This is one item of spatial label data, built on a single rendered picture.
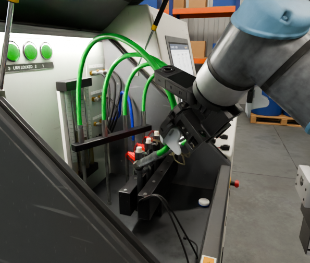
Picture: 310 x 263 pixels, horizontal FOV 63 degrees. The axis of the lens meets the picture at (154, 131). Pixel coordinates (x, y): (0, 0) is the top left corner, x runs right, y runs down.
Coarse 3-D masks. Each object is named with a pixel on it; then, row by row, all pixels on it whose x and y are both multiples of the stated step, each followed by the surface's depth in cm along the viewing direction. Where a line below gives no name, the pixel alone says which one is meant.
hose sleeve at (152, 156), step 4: (156, 152) 58; (148, 156) 60; (152, 156) 59; (156, 156) 58; (160, 156) 59; (140, 160) 63; (144, 160) 61; (148, 160) 60; (152, 160) 60; (140, 164) 63; (144, 164) 62
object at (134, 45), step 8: (96, 40) 64; (120, 40) 58; (128, 40) 56; (88, 48) 67; (136, 48) 55; (144, 56) 54; (80, 64) 71; (152, 64) 53; (80, 72) 72; (80, 80) 73; (80, 88) 75; (80, 96) 76; (168, 96) 52; (80, 104) 77; (176, 104) 52; (80, 112) 78; (80, 120) 78; (80, 128) 79; (160, 152) 57
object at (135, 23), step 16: (128, 16) 100; (144, 16) 98; (112, 32) 104; (128, 32) 102; (144, 32) 100; (160, 32) 106; (176, 32) 131; (128, 48) 103; (160, 48) 103; (192, 64) 158; (176, 96) 115; (224, 240) 171
